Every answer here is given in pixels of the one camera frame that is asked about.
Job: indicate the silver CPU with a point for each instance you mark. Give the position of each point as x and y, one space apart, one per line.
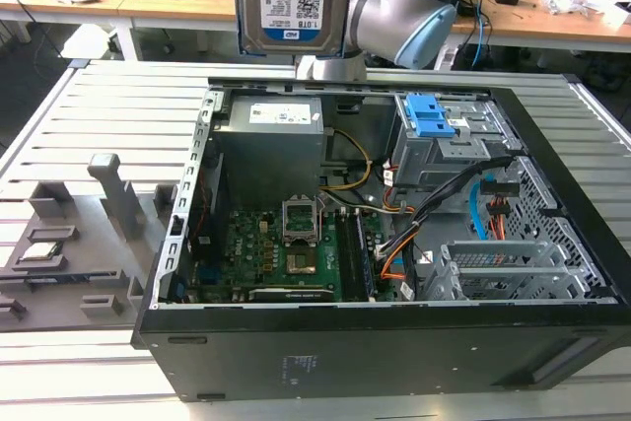
42 251

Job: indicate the grey power supply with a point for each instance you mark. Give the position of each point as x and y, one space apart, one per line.
266 155

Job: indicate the wooden desk white frame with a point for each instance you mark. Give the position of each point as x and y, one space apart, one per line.
197 2
542 21

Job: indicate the black power connector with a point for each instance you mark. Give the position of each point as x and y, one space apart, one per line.
500 189

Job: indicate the black PC case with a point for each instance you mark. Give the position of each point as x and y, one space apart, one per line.
345 367

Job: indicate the green motherboard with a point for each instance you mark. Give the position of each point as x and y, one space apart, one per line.
256 248

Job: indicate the CPU socket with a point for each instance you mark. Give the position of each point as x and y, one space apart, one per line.
301 263

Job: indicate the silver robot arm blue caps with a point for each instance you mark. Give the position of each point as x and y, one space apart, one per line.
384 12

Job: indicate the blue plastic bay latch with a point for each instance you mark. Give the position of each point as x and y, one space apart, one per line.
424 115

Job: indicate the black graphics card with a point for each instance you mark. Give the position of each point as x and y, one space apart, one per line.
291 294

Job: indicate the black RAM stick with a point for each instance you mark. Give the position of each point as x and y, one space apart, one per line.
364 263

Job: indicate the grey parts rack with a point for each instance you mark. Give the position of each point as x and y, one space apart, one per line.
98 253

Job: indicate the grey metal disk bay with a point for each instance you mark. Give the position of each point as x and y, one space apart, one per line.
434 164

